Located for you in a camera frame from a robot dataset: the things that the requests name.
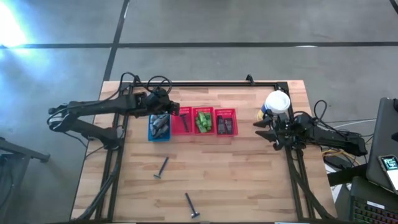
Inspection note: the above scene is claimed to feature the grey bolt upper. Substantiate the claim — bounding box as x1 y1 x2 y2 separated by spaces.
153 156 170 180

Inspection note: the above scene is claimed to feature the yellow cable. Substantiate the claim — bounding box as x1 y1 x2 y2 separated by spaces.
322 148 354 163

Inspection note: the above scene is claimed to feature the white lidded paper cup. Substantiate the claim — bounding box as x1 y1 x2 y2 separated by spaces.
260 90 292 118

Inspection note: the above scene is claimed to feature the black backlit keyboard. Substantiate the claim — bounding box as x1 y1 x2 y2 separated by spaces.
349 177 398 224

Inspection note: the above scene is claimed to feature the red plastic basket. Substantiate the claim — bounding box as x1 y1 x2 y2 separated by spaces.
170 106 193 136
192 106 216 136
214 108 239 137

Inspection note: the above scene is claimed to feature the grey deodorant bottle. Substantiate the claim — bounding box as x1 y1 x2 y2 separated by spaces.
154 114 170 128

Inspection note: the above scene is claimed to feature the black metal stand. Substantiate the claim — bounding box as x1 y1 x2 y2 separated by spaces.
0 136 51 218

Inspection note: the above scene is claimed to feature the blue plastic basket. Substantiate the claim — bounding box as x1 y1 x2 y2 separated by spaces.
147 113 172 142

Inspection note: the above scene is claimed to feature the grey bolt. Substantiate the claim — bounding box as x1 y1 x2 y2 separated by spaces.
185 192 201 219
153 156 170 180

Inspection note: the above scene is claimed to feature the grey laptop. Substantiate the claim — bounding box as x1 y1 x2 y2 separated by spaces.
365 96 398 195

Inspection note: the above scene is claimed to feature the smartphone with lit screen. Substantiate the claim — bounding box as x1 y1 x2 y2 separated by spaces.
377 154 398 191

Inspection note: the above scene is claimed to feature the black looped cable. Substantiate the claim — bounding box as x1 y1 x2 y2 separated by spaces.
146 75 174 94
312 99 329 123
119 72 141 94

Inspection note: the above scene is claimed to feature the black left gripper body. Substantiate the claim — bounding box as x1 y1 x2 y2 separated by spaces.
143 88 172 118

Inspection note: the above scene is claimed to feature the blue metallic bottle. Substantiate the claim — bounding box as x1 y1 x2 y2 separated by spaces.
154 124 170 139

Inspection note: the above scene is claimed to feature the dark blue disposable razor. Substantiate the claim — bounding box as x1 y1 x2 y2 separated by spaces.
179 113 190 133

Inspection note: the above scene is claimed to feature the white cable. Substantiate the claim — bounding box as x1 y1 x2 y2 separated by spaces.
326 118 377 129

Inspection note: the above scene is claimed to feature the black aluminium table frame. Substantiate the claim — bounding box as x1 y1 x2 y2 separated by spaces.
93 74 336 222

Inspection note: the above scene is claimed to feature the grey bolt lower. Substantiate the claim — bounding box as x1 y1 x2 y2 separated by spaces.
185 192 201 219

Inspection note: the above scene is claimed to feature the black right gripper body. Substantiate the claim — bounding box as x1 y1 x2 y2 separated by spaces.
272 113 304 151

